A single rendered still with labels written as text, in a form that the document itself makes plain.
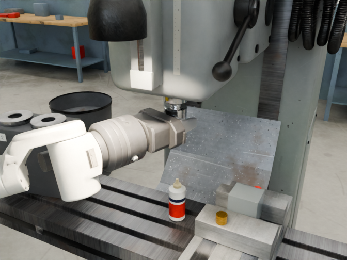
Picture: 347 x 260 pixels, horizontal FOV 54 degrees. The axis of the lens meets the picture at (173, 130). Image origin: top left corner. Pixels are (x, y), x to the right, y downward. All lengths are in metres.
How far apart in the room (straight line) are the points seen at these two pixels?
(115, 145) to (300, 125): 0.61
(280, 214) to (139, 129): 0.34
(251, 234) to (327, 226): 1.91
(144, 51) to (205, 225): 0.35
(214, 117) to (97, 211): 0.44
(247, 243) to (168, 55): 0.37
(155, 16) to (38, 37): 6.55
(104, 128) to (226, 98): 0.55
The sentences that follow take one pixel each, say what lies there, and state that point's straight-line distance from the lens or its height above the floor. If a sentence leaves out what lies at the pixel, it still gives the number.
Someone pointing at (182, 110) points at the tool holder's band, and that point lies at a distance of 0.67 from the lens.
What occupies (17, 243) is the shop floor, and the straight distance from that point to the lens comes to 2.43.
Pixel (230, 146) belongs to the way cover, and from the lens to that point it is 1.05.
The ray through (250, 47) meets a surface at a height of 1.38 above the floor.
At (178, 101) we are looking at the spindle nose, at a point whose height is 1.29.
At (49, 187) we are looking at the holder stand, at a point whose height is 1.00.
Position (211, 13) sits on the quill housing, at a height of 1.46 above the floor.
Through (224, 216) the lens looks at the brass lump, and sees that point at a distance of 0.67.
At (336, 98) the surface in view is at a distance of 4.35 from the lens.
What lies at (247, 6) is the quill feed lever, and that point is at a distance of 0.62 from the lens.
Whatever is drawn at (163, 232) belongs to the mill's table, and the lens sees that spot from 0.83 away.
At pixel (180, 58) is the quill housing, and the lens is 0.56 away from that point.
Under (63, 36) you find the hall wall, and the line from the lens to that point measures 6.63.
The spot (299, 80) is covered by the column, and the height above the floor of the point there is 1.25.
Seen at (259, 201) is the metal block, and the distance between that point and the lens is 0.70.
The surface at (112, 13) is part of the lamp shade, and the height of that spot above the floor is 1.47.
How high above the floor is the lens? 1.51
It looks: 24 degrees down
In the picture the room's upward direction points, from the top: straight up
